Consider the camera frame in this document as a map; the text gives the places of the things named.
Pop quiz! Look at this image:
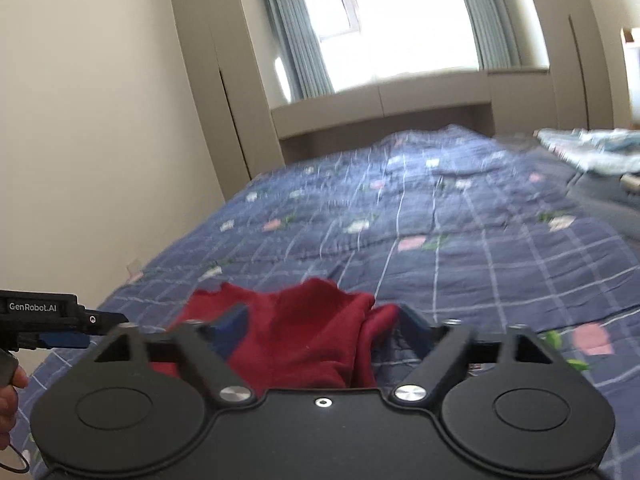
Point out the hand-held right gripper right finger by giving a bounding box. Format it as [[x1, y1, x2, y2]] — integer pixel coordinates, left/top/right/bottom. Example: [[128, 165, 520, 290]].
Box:
[[392, 305, 566, 406]]

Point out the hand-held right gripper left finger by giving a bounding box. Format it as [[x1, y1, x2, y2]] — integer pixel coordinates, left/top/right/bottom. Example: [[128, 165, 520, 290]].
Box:
[[94, 305, 254, 407]]

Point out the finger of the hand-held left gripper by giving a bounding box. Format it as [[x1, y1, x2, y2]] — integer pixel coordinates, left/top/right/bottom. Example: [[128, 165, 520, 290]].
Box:
[[79, 309, 132, 337], [37, 333, 97, 350]]

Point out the red long-sleeved shirt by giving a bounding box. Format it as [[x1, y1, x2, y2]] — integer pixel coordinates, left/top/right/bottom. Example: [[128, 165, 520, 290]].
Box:
[[150, 277, 402, 392]]

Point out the person's left hand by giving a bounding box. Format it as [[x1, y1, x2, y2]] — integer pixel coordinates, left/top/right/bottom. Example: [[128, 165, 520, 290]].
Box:
[[0, 366, 30, 454]]

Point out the blue plaid floral quilt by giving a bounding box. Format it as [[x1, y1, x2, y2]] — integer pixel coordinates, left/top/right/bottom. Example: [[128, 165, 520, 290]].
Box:
[[20, 125, 640, 480]]

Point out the beige window cabinet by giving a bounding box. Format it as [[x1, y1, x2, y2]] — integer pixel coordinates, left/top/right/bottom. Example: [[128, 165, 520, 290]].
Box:
[[270, 66, 497, 167]]

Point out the light blue patterned cloth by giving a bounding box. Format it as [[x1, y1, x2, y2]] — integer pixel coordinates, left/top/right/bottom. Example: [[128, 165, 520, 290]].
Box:
[[534, 127, 640, 177]]

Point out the tall beige wardrobe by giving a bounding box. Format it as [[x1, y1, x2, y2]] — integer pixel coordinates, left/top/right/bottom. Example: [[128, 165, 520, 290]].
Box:
[[166, 0, 287, 202], [487, 0, 632, 135]]

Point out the light blue curtain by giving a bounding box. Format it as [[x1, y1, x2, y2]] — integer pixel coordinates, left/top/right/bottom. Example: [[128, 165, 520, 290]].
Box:
[[256, 0, 337, 102], [451, 0, 524, 72]]

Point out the window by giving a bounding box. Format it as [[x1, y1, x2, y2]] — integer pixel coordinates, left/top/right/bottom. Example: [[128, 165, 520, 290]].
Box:
[[294, 0, 485, 95]]

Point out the padded headboard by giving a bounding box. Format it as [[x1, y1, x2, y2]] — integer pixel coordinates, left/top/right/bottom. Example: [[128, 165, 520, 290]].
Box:
[[620, 25, 640, 131]]

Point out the black cable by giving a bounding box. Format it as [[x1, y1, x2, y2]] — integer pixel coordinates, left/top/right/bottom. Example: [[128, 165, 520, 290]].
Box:
[[0, 441, 32, 477]]

